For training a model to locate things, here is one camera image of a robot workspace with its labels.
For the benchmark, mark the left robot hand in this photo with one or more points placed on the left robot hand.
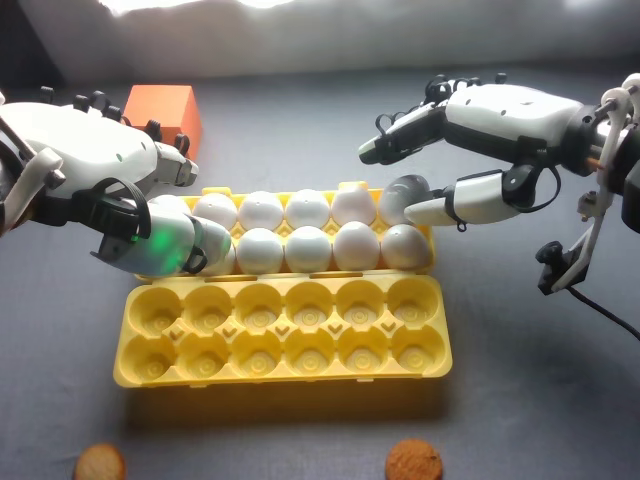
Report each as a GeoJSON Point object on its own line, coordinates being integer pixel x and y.
{"type": "Point", "coordinates": [90, 145]}

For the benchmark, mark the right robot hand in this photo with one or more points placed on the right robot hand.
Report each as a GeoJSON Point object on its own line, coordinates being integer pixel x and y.
{"type": "Point", "coordinates": [500, 110]}

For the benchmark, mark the white plastic egg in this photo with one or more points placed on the white plastic egg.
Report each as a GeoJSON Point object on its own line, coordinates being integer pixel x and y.
{"type": "Point", "coordinates": [215, 210]}
{"type": "Point", "coordinates": [170, 204]}
{"type": "Point", "coordinates": [405, 247]}
{"type": "Point", "coordinates": [260, 210]}
{"type": "Point", "coordinates": [258, 250]}
{"type": "Point", "coordinates": [352, 205]}
{"type": "Point", "coordinates": [306, 207]}
{"type": "Point", "coordinates": [307, 250]}
{"type": "Point", "coordinates": [227, 262]}
{"type": "Point", "coordinates": [355, 245]}
{"type": "Point", "coordinates": [400, 192]}

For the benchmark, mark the yellow egg carton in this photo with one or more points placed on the yellow egg carton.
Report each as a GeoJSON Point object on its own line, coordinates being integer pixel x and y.
{"type": "Point", "coordinates": [310, 300]}

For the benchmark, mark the orange block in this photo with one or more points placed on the orange block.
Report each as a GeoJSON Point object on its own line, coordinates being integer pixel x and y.
{"type": "Point", "coordinates": [165, 102]}

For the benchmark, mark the white backdrop sheet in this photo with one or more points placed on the white backdrop sheet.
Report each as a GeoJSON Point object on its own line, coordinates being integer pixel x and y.
{"type": "Point", "coordinates": [300, 40]}

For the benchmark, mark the pale round biscuit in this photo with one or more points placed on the pale round biscuit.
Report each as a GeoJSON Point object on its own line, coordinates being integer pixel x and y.
{"type": "Point", "coordinates": [100, 462]}

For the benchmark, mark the brown round cookie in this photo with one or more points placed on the brown round cookie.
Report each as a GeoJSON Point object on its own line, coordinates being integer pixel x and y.
{"type": "Point", "coordinates": [414, 460]}

